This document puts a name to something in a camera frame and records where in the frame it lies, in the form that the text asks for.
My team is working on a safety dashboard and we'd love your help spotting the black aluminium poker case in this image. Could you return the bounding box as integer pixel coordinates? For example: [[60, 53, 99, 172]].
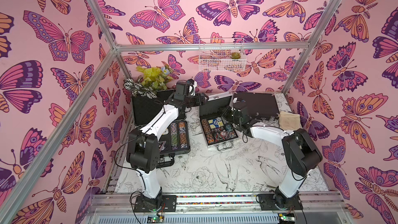
[[233, 92, 279, 120]]

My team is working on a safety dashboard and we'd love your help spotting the small silver poker case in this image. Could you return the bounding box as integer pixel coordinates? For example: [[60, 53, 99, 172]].
[[199, 92, 238, 152]]

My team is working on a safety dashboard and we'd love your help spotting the large black poker case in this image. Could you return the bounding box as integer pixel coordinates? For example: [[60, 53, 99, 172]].
[[126, 94, 185, 173]]

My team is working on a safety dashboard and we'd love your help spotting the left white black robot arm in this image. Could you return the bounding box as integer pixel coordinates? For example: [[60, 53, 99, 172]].
[[126, 79, 208, 201]]

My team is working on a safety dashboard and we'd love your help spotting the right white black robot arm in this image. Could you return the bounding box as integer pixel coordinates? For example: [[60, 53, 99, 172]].
[[222, 101, 323, 202]]

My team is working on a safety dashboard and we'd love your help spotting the green artificial plant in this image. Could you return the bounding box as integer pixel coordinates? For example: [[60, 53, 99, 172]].
[[136, 66, 173, 91]]

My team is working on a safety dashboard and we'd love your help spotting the cream work glove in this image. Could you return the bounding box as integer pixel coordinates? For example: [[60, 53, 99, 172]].
[[279, 111, 302, 131]]

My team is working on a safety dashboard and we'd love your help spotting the striped leaf plant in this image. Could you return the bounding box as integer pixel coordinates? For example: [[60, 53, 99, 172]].
[[123, 79, 157, 99]]

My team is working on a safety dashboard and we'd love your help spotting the small green succulent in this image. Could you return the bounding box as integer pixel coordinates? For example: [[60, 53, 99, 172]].
[[230, 52, 241, 60]]

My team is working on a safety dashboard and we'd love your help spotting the white wire basket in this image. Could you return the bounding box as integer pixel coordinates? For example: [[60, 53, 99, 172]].
[[198, 43, 247, 73]]

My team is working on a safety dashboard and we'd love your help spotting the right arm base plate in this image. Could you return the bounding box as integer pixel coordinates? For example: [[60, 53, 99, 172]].
[[256, 191, 303, 211]]

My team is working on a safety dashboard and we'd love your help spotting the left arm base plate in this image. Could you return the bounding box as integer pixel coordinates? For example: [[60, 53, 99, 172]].
[[133, 195, 177, 213]]

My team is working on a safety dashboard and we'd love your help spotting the aluminium front rail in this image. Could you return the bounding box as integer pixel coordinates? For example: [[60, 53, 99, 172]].
[[83, 191, 355, 224]]

